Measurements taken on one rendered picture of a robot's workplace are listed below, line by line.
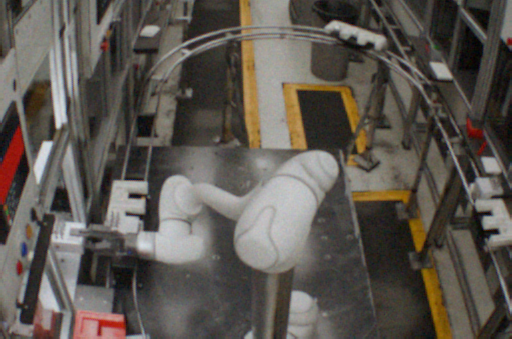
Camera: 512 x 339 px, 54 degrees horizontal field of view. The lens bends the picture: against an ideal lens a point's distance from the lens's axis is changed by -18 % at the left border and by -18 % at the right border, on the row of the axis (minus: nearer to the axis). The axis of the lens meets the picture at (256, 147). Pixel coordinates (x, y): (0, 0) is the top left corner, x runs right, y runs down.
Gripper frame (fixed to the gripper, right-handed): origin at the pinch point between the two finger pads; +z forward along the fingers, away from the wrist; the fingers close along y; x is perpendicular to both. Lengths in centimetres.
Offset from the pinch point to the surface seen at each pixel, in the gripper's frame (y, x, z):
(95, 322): -8.3, 28.5, -7.4
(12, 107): 69, 29, 3
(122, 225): -10.5, -18.5, -12.2
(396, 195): -98, -140, -160
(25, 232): 40, 37, 3
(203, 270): -35, -21, -41
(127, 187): -15.8, -44.8, -10.9
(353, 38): -17, -190, -125
